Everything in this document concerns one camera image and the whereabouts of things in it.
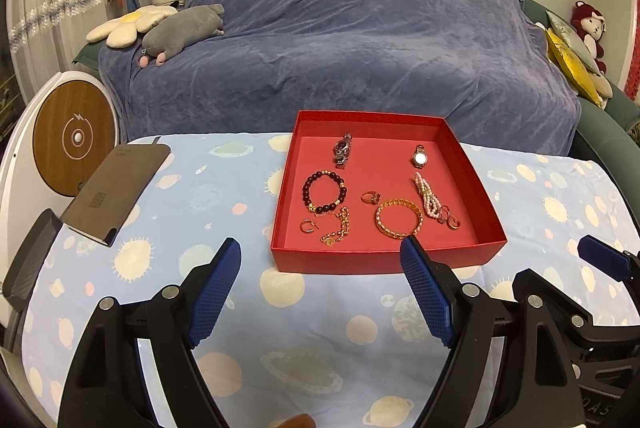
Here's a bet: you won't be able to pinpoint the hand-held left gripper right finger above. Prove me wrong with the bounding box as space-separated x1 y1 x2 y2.
400 235 587 428

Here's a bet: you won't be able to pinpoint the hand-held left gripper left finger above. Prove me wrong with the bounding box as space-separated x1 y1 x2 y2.
57 237 243 428

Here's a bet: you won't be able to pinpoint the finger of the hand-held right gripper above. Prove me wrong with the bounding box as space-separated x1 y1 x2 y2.
577 235 640 289
565 308 640 351

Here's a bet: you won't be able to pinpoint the red cardboard box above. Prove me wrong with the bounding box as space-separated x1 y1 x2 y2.
270 109 508 275

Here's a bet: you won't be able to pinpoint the gold woven bangle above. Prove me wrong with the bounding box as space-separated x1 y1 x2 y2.
375 199 426 240

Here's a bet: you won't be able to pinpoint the pearl bead bracelet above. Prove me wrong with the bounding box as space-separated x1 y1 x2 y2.
413 171 443 220

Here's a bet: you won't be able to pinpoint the gold chain bracelet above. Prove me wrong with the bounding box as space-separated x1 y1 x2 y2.
320 207 352 248

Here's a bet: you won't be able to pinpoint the dark wooden bead bracelet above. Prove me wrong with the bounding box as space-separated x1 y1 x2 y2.
301 171 347 214

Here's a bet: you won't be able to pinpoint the green sofa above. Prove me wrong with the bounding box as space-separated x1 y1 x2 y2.
520 0 640 164

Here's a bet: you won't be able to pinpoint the brown notebook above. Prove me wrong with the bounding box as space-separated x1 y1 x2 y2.
60 143 172 248

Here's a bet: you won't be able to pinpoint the silver watch with dark face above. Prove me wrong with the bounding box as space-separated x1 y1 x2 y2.
332 133 354 169

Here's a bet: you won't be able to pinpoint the yellow cushion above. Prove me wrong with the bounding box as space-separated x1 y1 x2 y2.
544 27 606 109

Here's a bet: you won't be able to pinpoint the grey-green cushion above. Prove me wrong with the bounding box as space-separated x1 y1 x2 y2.
545 10 601 74

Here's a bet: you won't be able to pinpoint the red monkey plush toy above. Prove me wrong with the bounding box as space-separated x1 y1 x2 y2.
570 0 608 74

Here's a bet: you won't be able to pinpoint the round white device wood panel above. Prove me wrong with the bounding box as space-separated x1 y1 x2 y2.
10 71 126 229

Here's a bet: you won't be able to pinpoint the grey plush toy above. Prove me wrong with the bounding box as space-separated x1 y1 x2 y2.
139 3 226 68

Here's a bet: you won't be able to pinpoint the blue covered sofa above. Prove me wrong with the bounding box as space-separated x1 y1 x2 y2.
97 0 583 156

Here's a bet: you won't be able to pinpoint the white flower cushion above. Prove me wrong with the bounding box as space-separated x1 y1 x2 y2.
86 5 178 52

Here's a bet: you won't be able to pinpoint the colourful wall decorations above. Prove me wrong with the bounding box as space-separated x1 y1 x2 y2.
620 53 640 102

